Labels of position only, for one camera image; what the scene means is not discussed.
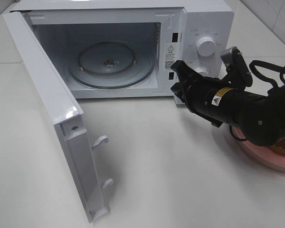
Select pink speckled plate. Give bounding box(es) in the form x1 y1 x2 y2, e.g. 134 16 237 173
229 125 285 174

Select white microwave oven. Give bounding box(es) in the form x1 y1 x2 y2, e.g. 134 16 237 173
9 0 234 99

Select white microwave door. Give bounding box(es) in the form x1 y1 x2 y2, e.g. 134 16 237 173
3 11 114 222

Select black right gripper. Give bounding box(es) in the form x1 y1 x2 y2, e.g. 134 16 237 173
171 60 228 127

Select white upper power knob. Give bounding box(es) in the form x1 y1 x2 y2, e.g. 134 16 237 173
196 36 216 57

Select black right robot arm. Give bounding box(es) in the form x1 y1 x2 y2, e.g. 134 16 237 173
171 60 285 146

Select black cable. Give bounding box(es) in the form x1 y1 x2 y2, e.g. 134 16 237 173
248 59 285 89

